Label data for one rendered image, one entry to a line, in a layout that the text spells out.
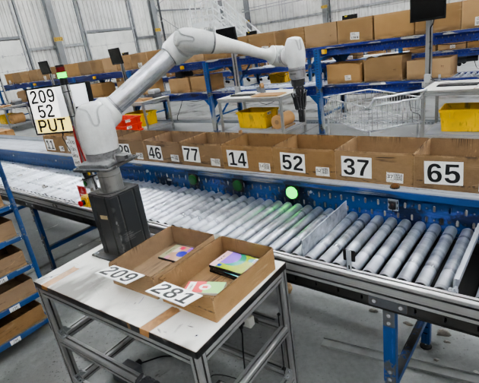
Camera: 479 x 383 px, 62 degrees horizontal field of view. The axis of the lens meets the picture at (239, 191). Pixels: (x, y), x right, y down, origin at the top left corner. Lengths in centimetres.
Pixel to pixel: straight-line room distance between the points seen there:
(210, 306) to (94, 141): 89
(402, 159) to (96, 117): 140
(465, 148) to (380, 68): 438
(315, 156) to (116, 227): 108
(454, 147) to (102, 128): 168
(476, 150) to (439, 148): 16
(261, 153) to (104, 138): 95
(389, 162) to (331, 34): 516
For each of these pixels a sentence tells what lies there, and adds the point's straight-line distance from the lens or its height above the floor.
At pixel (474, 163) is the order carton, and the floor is 102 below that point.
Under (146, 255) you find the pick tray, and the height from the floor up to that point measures 78.
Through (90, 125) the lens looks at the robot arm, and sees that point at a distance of 187.
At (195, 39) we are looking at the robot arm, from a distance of 200.
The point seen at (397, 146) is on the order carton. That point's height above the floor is 100.
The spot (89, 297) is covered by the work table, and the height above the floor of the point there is 75.
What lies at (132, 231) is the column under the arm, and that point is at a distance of 200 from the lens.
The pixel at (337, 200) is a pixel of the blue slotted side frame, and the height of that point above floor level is 78.
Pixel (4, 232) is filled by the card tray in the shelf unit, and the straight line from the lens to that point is 277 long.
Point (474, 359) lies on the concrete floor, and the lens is 247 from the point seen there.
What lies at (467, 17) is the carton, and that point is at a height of 152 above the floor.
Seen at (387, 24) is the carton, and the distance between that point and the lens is 674.
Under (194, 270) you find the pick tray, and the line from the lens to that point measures 172.
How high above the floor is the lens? 164
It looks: 20 degrees down
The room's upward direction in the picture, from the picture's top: 9 degrees counter-clockwise
